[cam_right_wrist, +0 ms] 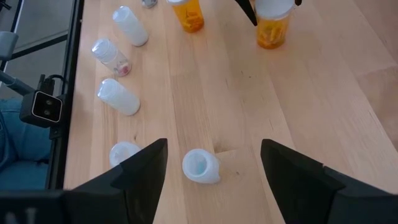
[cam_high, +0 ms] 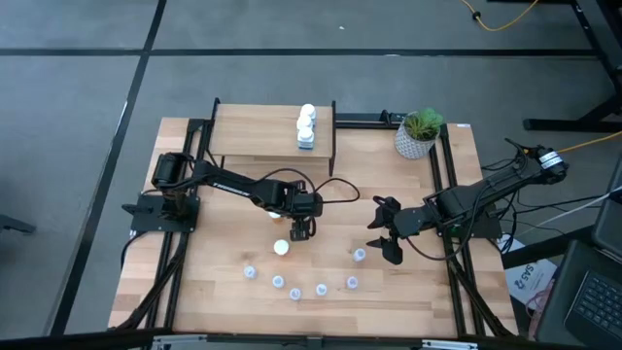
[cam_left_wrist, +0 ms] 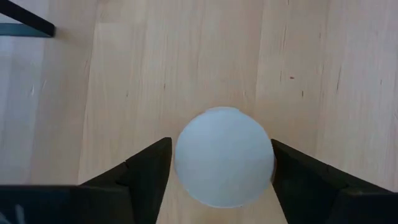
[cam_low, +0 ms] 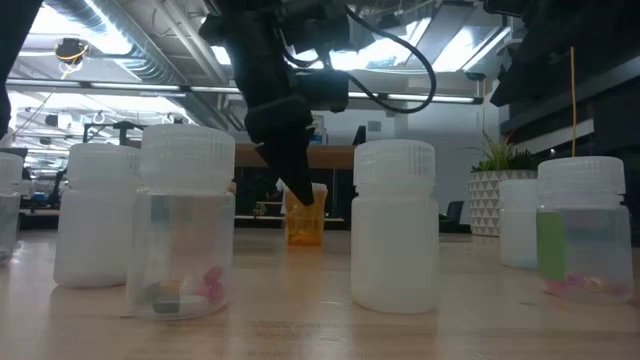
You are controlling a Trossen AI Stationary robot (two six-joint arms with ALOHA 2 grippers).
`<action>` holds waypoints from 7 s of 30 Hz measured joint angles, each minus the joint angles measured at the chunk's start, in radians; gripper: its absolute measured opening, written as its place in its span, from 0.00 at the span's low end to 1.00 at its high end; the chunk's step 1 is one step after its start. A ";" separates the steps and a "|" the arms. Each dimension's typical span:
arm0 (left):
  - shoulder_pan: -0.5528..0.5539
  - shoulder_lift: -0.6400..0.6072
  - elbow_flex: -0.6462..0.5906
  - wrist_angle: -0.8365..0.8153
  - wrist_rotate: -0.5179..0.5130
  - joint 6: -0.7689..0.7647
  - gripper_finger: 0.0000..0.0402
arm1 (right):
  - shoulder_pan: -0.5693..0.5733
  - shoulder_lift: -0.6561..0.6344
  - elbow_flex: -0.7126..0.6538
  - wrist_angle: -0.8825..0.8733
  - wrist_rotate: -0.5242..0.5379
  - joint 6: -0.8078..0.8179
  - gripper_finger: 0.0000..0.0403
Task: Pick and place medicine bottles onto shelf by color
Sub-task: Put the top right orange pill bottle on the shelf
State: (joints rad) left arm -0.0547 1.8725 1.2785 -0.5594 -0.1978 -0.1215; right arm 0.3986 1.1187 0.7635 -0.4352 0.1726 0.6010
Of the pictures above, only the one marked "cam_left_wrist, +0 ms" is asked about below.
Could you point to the wooden shelf black frame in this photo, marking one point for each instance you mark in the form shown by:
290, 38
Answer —
28, 18

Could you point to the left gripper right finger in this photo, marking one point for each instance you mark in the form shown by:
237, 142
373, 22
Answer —
335, 205

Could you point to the white bottle blue label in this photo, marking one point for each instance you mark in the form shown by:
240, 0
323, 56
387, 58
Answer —
224, 158

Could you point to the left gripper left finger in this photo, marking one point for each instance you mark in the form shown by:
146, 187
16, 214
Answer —
93, 205

